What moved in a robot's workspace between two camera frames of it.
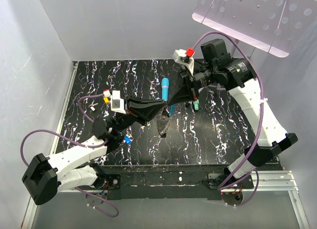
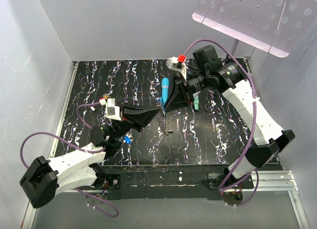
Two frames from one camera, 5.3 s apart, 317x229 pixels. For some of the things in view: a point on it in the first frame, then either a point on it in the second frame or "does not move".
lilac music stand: x=271 y=21 does not move
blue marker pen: x=165 y=87 does not move
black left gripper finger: x=135 y=103 → x=141 y=112
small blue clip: x=127 y=140 does not move
